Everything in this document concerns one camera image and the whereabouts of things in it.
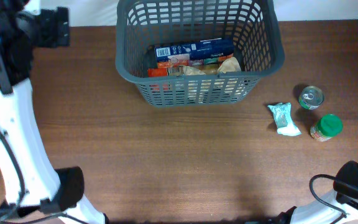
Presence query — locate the orange spaghetti packet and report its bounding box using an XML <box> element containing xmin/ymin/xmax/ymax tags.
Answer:
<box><xmin>147</xmin><ymin>63</ymin><xmax>220</xmax><ymax>94</ymax></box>

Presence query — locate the blue tissue pack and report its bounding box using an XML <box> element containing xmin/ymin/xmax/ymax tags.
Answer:
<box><xmin>155</xmin><ymin>38</ymin><xmax>234</xmax><ymax>68</ymax></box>

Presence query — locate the beige food pouch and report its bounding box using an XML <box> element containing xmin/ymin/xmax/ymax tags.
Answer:
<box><xmin>181</xmin><ymin>56</ymin><xmax>242</xmax><ymax>103</ymax></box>

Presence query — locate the mint green wipes packet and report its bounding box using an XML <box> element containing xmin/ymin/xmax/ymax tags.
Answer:
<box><xmin>267</xmin><ymin>103</ymin><xmax>301</xmax><ymax>136</ymax></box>

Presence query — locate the silver tin can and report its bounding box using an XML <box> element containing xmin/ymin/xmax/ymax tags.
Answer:
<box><xmin>298</xmin><ymin>86</ymin><xmax>324</xmax><ymax>110</ymax></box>

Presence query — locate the green lid jar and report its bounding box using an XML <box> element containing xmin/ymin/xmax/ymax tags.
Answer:
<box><xmin>310</xmin><ymin>114</ymin><xmax>343</xmax><ymax>142</ymax></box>

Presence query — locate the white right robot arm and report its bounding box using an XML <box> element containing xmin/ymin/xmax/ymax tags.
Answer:
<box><xmin>267</xmin><ymin>161</ymin><xmax>358</xmax><ymax>224</ymax></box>

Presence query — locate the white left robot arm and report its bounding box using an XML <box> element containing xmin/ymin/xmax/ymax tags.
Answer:
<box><xmin>0</xmin><ymin>0</ymin><xmax>108</xmax><ymax>223</ymax></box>

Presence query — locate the grey plastic basket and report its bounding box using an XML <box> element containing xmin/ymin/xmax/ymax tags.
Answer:
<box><xmin>116</xmin><ymin>0</ymin><xmax>285</xmax><ymax>108</ymax></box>

